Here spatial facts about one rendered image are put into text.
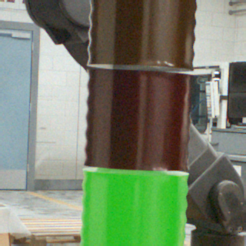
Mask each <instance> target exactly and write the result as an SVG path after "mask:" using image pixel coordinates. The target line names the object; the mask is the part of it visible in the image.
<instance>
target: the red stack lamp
mask: <svg viewBox="0 0 246 246"><path fill-rule="evenodd" d="M87 74H88V80H87V85H86V86H87V93H88V94H87V99H86V105H87V112H86V116H85V120H86V125H87V126H86V129H85V140H86V142H85V146H84V153H85V160H84V162H83V165H84V166H88V167H93V168H106V169H126V170H140V171H185V170H189V165H188V159H189V157H190V154H191V152H190V149H189V144H190V141H191V134H190V128H191V109H192V104H191V96H192V92H193V89H192V85H191V82H192V80H193V77H194V75H192V74H187V73H174V72H163V71H140V70H122V69H88V70H87Z"/></svg>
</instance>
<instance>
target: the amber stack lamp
mask: <svg viewBox="0 0 246 246"><path fill-rule="evenodd" d="M90 6H91V12H90V15H89V21H90V25H91V27H90V29H89V31H88V37H89V40H90V42H89V46H88V55H89V59H88V64H87V66H91V67H96V68H110V69H122V70H140V71H164V72H189V71H194V67H193V64H192V63H193V60H194V56H195V54H194V43H195V40H196V37H195V34H194V29H195V27H196V24H197V22H196V18H195V13H196V11H197V9H198V6H197V2H196V0H90Z"/></svg>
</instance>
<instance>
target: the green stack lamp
mask: <svg viewBox="0 0 246 246"><path fill-rule="evenodd" d="M82 170H83V174H84V180H83V182H82V185H81V186H82V189H83V192H84V193H83V195H82V198H81V204H82V207H83V209H82V212H81V216H80V217H81V222H82V225H81V229H80V231H79V232H80V235H81V242H80V245H79V246H184V242H185V238H186V234H185V225H186V221H187V218H186V214H185V212H186V209H187V206H188V203H187V199H186V195H187V193H188V183H187V180H188V176H189V173H186V172H182V171H140V170H126V169H106V168H84V169H82Z"/></svg>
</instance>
